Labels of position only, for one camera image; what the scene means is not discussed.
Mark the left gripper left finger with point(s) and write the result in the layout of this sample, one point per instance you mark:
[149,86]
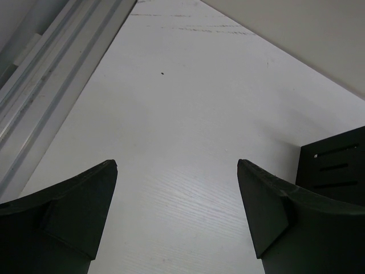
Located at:
[58,229]

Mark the aluminium rail left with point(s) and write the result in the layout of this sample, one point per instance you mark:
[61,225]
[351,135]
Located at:
[45,67]

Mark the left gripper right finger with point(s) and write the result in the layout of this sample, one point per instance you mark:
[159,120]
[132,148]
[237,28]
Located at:
[295,230]

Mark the black utensil container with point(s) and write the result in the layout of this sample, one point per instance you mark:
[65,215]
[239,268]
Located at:
[334,167]

